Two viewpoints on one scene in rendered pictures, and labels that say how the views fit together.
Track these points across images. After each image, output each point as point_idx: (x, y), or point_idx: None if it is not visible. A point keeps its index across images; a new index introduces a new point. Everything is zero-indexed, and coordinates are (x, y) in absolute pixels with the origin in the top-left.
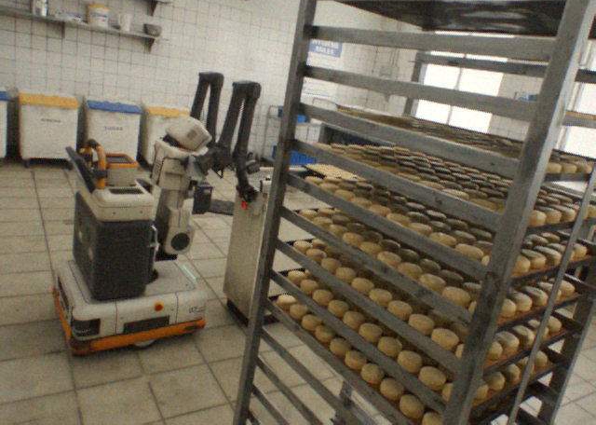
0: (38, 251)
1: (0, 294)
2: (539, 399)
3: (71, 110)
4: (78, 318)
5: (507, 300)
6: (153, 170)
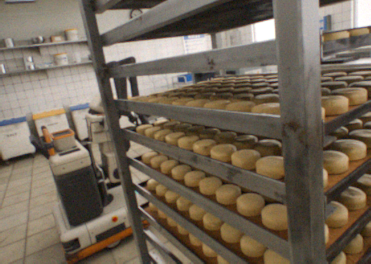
0: (52, 200)
1: (29, 234)
2: None
3: (61, 115)
4: (63, 241)
5: (334, 153)
6: (88, 133)
